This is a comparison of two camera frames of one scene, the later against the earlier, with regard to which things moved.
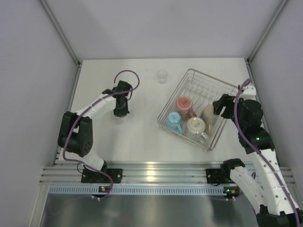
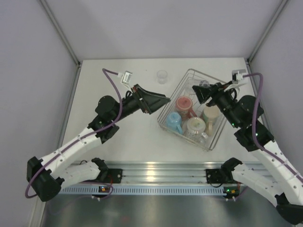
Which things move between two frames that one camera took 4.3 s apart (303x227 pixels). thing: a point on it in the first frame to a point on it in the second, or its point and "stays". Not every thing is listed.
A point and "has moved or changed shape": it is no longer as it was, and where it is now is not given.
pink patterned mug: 183,105 stays
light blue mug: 173,122 stays
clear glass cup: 162,74 stays
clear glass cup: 118,120 has moved or changed shape
